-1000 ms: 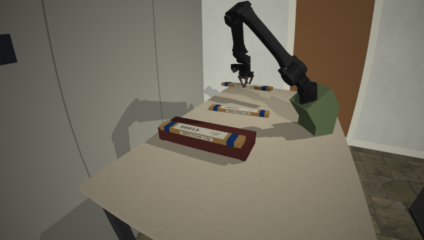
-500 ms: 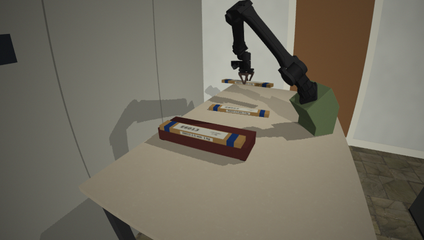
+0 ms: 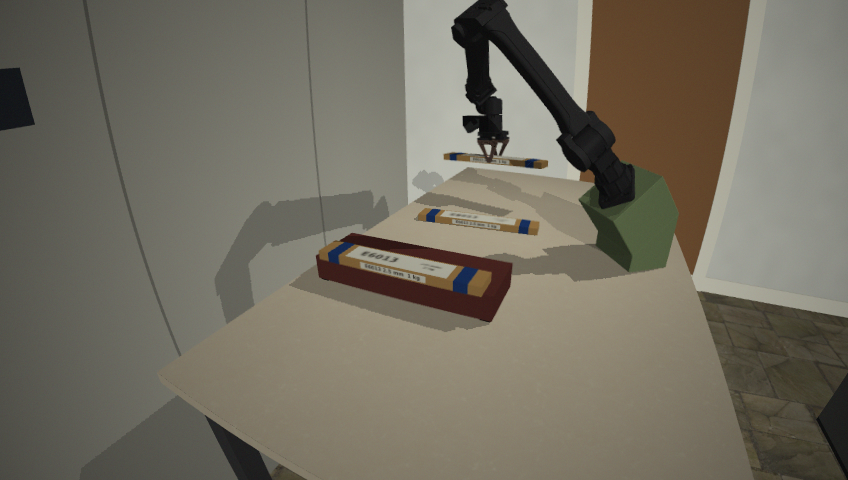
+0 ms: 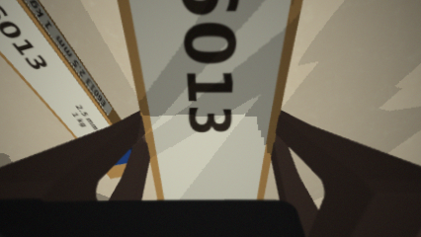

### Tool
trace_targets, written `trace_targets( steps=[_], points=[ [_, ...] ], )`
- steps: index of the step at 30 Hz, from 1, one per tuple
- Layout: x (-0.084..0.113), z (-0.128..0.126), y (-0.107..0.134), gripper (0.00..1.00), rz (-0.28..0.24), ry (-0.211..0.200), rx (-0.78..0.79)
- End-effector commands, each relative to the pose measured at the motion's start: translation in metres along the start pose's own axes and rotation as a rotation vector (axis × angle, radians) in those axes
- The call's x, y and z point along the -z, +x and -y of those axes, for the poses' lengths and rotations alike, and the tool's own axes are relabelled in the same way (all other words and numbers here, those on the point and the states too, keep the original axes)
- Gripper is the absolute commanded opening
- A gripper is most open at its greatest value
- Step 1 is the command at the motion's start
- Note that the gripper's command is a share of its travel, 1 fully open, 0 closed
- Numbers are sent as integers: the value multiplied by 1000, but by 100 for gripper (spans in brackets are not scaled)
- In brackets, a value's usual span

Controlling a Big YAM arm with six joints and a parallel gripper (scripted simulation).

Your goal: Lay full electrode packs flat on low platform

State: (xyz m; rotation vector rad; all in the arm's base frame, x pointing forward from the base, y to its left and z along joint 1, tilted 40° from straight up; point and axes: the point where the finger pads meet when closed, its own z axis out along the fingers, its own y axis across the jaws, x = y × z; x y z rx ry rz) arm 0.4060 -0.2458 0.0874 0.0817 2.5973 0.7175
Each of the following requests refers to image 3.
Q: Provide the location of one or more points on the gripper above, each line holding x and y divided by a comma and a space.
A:
495, 130

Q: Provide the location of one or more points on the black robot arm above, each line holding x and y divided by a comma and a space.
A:
591, 146

